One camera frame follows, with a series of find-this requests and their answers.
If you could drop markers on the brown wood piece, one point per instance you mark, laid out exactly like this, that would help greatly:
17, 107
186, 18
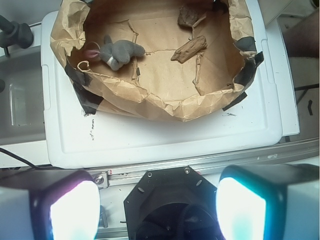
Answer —
189, 49

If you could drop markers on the black clamp knob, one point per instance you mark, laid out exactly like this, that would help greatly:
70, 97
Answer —
13, 33

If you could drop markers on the crumpled brown paper liner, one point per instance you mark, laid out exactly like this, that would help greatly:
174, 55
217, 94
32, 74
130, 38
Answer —
152, 86

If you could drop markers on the black octagonal mount plate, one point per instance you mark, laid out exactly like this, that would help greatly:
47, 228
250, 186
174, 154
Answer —
172, 204

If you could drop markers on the clear plastic container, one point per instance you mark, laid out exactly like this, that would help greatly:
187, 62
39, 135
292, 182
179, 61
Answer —
21, 100

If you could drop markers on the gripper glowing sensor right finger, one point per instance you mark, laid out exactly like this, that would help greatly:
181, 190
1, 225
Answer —
269, 202

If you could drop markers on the white plastic tray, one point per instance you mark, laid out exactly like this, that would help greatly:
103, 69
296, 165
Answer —
76, 140

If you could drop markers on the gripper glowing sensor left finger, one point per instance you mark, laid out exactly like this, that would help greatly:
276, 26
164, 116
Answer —
48, 204

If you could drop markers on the aluminium frame rail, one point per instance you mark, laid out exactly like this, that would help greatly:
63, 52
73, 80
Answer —
301, 151

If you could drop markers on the dark bark chunk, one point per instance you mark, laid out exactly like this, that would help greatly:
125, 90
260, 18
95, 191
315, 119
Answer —
190, 15

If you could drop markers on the gray plush mouse toy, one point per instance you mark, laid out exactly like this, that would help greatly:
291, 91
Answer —
115, 54

